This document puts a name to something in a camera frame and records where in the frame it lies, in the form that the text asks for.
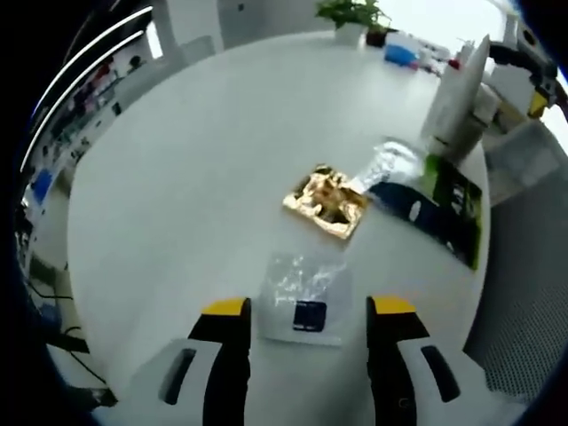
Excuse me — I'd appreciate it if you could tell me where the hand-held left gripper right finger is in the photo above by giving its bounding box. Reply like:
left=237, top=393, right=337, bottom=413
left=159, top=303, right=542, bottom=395
left=366, top=293, right=487, bottom=426

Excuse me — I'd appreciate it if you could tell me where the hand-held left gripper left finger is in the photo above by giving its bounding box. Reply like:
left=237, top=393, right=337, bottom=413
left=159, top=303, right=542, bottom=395
left=115, top=297, right=252, bottom=426

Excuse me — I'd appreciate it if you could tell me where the white skincare tube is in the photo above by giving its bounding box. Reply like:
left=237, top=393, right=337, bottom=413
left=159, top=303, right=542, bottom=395
left=420, top=34, right=492, bottom=156

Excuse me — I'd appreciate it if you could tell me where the clear skincare sachet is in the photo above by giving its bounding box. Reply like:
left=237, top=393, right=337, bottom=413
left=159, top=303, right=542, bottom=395
left=256, top=251, right=355, bottom=348

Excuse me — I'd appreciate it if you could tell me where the dark blue skincare sachet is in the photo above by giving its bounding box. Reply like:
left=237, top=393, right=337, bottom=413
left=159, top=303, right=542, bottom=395
left=350, top=135, right=462, bottom=256

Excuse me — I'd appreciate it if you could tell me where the gold skincare sachet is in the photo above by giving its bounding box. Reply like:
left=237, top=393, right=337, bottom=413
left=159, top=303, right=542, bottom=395
left=282, top=163, right=370, bottom=241

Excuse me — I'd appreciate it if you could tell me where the blue packet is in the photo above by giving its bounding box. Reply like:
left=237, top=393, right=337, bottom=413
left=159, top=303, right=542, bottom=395
left=383, top=43, right=418, bottom=66

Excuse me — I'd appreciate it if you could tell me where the green potted plant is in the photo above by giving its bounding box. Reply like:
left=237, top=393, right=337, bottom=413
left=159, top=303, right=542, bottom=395
left=315, top=0, right=392, bottom=30

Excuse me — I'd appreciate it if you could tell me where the white plant pot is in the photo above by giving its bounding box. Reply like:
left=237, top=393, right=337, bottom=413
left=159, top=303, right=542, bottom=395
left=335, top=22, right=367, bottom=44

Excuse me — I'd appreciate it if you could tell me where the blue bin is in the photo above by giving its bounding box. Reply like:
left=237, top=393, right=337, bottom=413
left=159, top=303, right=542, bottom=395
left=35, top=170, right=55, bottom=203

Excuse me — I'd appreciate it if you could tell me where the ceiling light strip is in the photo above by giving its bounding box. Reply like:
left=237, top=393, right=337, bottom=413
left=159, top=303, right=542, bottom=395
left=33, top=6, right=154, bottom=119
left=20, top=30, right=146, bottom=174

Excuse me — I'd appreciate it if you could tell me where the black cable bundle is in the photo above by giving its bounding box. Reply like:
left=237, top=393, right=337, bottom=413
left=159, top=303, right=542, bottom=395
left=26, top=283, right=113, bottom=403

